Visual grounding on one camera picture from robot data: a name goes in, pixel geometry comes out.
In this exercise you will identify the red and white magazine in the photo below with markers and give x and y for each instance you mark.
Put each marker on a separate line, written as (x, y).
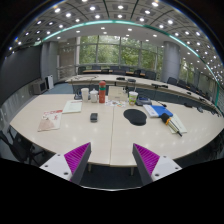
(50, 120)

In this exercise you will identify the black mouse pad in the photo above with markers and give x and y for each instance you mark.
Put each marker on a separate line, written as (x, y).
(135, 117)

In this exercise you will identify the white paper under umbrella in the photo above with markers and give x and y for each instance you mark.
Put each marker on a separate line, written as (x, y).
(175, 119)

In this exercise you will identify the grey microwave-like box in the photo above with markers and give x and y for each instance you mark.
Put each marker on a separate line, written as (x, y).
(39, 87)

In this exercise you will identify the red and green thermos bottle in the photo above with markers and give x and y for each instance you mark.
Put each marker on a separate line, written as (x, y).
(102, 91)

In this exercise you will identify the white paper booklet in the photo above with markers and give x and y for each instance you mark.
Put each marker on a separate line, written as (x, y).
(72, 106)

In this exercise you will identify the dark calculator device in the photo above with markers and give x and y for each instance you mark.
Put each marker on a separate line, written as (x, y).
(143, 101)

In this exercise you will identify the black computer mouse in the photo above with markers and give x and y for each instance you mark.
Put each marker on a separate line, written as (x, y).
(93, 117)

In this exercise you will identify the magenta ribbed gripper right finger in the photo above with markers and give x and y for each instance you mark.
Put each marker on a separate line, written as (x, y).
(151, 166)

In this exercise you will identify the beige cardboard box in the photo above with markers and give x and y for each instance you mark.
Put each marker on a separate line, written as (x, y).
(117, 93)

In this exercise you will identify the black office chair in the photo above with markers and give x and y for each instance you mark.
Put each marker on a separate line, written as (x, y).
(21, 148)

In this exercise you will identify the blue folder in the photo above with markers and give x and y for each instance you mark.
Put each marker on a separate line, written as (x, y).
(157, 111)

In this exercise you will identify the green and white drink cup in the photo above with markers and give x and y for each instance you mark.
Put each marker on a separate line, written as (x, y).
(132, 97)

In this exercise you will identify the white paper cup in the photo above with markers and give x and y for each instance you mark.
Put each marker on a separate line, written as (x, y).
(85, 94)

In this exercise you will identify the white lidded mug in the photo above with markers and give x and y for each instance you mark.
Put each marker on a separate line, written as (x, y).
(94, 96)

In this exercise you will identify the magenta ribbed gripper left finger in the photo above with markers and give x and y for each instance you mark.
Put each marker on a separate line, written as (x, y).
(69, 166)

